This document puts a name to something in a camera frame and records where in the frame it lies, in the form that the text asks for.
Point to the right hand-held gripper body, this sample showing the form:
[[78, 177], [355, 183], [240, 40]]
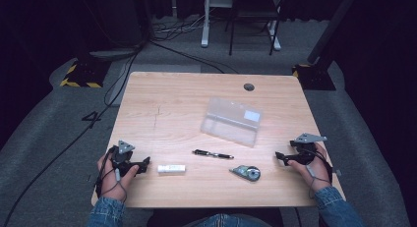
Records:
[[305, 151]]

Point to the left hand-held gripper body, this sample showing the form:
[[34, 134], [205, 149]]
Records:
[[122, 158]]

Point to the white eraser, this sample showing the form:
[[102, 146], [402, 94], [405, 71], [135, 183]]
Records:
[[171, 168]]

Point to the grey correction tape dispenser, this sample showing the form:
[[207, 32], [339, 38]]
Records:
[[247, 173]]

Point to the clear plastic pencil case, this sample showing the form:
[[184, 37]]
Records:
[[229, 122]]

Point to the black pen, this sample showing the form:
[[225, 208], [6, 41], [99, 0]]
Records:
[[213, 154]]

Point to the person's right hand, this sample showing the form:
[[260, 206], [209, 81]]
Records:
[[314, 174]]

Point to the person's left hand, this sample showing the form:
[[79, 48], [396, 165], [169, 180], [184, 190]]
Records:
[[111, 184]]

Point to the grey tape strip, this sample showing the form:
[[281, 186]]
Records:
[[337, 173]]

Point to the black stand base yellow corner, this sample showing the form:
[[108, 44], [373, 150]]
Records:
[[314, 77]]

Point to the person's denim legs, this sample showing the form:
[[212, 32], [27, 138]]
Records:
[[226, 221]]

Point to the hazard-striped stand base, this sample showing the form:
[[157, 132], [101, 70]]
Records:
[[82, 77]]

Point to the slanted black stand pole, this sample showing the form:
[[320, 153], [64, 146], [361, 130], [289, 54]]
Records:
[[331, 27]]

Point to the dark upright stand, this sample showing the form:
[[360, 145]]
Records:
[[121, 20]]

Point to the black chair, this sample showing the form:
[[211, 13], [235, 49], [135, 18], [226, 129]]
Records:
[[254, 14]]

